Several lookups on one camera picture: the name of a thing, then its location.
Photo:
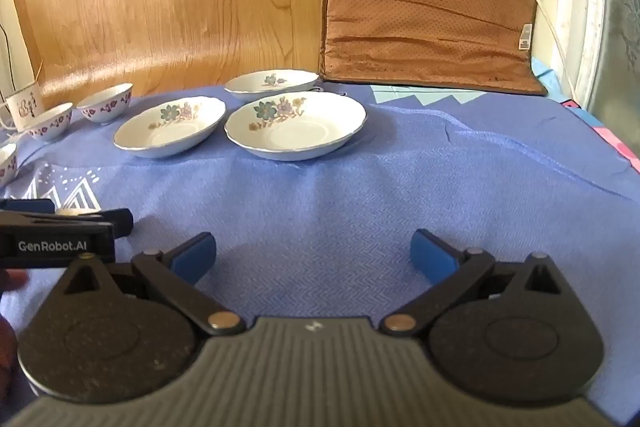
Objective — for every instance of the brown seat cushion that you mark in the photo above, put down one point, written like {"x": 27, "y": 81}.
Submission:
{"x": 425, "y": 7}

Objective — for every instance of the blue printed blanket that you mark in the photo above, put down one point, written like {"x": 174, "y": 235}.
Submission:
{"x": 350, "y": 197}

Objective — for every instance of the white bowl with pink flowers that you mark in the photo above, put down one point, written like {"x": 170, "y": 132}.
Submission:
{"x": 50, "y": 124}
{"x": 7, "y": 166}
{"x": 106, "y": 107}

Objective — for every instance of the person's left hand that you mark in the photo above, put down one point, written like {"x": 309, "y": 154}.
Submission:
{"x": 12, "y": 281}

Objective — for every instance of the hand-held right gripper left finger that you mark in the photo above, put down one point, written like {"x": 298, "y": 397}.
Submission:
{"x": 192, "y": 258}

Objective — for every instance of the white printed mug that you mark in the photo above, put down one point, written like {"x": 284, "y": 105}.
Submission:
{"x": 22, "y": 107}

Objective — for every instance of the white floral plate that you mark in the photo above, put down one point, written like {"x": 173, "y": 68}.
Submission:
{"x": 295, "y": 132}
{"x": 270, "y": 84}
{"x": 170, "y": 133}

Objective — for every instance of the white framed floral glass door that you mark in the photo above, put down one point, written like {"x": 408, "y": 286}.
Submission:
{"x": 575, "y": 7}

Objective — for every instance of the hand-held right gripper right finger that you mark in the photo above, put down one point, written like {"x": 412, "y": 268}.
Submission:
{"x": 432, "y": 256}

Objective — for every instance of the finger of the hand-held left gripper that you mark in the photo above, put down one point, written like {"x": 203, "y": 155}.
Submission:
{"x": 30, "y": 206}
{"x": 121, "y": 223}

